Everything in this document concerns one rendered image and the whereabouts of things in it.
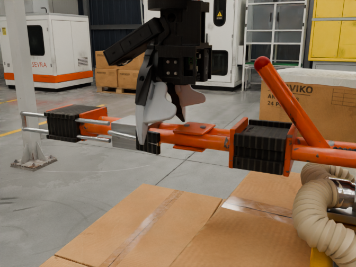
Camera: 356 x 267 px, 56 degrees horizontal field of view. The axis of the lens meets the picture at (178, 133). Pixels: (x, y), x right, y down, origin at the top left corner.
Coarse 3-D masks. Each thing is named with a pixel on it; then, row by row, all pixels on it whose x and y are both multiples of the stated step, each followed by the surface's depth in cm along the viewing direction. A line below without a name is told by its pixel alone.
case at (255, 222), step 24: (240, 192) 62; (264, 192) 62; (288, 192) 62; (216, 216) 54; (240, 216) 54; (264, 216) 54; (288, 216) 54; (192, 240) 48; (216, 240) 48; (240, 240) 48; (264, 240) 48; (288, 240) 48; (192, 264) 43; (216, 264) 43; (240, 264) 43; (264, 264) 43; (288, 264) 43
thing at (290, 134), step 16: (240, 128) 49; (256, 128) 51; (272, 128) 51; (288, 128) 51; (240, 144) 46; (256, 144) 45; (272, 144) 44; (288, 144) 44; (240, 160) 46; (256, 160) 45; (272, 160) 45; (288, 160) 44
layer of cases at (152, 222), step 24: (144, 192) 152; (168, 192) 152; (120, 216) 132; (144, 216) 132; (168, 216) 132; (192, 216) 132; (72, 240) 116; (96, 240) 116; (120, 240) 116; (144, 240) 116; (168, 240) 116; (48, 264) 104; (72, 264) 104; (96, 264) 104; (120, 264) 104; (144, 264) 104; (168, 264) 104
